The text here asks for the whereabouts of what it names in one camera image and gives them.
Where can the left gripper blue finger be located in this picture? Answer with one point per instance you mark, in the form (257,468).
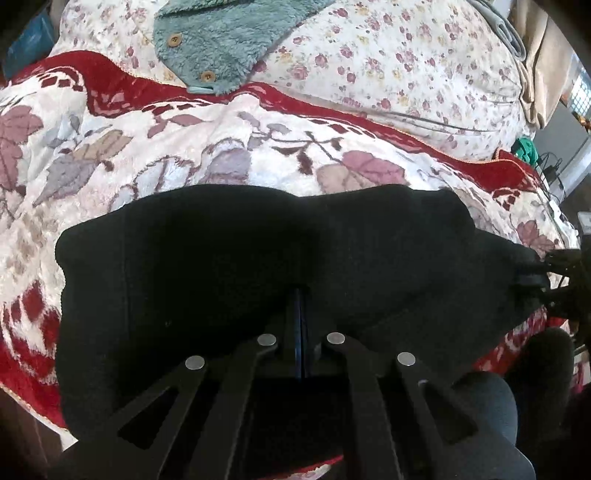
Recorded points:
(297,336)

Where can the black pants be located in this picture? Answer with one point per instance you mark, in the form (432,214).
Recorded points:
(204,269)

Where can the green cloth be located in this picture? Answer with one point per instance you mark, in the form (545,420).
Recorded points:
(525,149)

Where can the beige curtain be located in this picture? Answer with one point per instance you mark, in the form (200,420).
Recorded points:
(545,71)

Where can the white floral bed sheet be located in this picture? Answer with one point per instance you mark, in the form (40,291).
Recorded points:
(436,70)

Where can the red white leaf blanket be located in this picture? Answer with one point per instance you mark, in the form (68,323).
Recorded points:
(81,138)

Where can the teal fleece garment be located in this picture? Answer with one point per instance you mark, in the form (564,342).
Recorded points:
(212,46)

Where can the blue plastic bag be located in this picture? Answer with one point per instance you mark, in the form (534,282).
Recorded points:
(32,45)

